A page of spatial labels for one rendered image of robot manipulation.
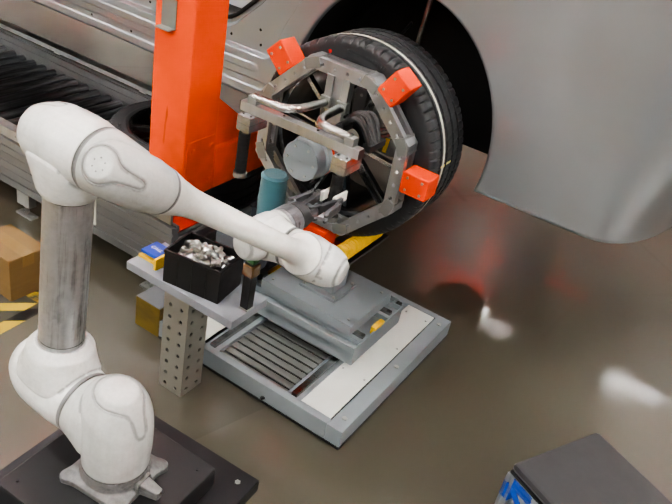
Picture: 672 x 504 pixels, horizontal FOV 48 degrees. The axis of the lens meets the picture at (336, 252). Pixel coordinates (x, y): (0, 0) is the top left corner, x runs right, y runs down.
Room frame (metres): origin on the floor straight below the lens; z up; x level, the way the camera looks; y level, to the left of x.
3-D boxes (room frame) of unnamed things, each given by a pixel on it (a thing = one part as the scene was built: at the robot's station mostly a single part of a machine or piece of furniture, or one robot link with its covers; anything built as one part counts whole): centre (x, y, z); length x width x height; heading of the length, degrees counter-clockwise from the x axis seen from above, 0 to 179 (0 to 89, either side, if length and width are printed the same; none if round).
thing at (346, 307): (2.35, 0.00, 0.32); 0.40 x 0.30 x 0.28; 63
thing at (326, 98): (2.13, 0.22, 1.03); 0.19 x 0.18 x 0.11; 153
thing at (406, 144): (2.19, 0.08, 0.85); 0.54 x 0.07 x 0.54; 63
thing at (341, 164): (1.93, 0.02, 0.93); 0.09 x 0.05 x 0.05; 153
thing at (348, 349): (2.35, 0.01, 0.13); 0.50 x 0.36 x 0.10; 63
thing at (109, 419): (1.18, 0.41, 0.53); 0.18 x 0.16 x 0.22; 62
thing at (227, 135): (2.63, 0.44, 0.69); 0.52 x 0.17 x 0.35; 153
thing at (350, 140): (2.04, 0.05, 1.03); 0.19 x 0.18 x 0.11; 153
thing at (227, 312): (1.90, 0.41, 0.44); 0.43 x 0.17 x 0.03; 63
